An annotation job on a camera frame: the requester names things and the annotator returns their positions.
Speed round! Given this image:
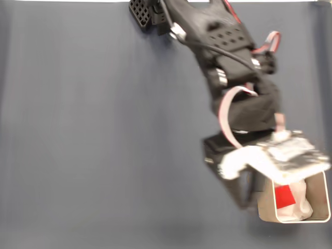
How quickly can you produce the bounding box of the red cube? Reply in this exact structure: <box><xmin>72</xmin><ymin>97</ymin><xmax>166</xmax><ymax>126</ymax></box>
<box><xmin>274</xmin><ymin>184</ymin><xmax>297</xmax><ymax>210</ymax></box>

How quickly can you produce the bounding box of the beige rounded box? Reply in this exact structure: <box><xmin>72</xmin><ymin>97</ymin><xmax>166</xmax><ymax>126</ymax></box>
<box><xmin>255</xmin><ymin>170</ymin><xmax>332</xmax><ymax>224</ymax></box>

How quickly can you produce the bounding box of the white crumpled paper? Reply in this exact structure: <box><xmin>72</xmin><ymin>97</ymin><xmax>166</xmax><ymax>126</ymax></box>
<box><xmin>276</xmin><ymin>180</ymin><xmax>313</xmax><ymax>221</ymax></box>

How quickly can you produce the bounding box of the red white black servo cable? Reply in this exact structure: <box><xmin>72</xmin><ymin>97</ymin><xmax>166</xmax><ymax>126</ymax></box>
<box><xmin>219</xmin><ymin>87</ymin><xmax>259</xmax><ymax>150</ymax></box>
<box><xmin>223</xmin><ymin>0</ymin><xmax>282</xmax><ymax>55</ymax></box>

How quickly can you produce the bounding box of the camera board on white mount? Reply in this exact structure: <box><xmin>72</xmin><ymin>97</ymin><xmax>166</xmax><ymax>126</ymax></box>
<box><xmin>219</xmin><ymin>129</ymin><xmax>332</xmax><ymax>186</ymax></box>

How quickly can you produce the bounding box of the white cable clip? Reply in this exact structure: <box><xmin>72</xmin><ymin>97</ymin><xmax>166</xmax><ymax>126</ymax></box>
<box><xmin>170</xmin><ymin>22</ymin><xmax>187</xmax><ymax>40</ymax></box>

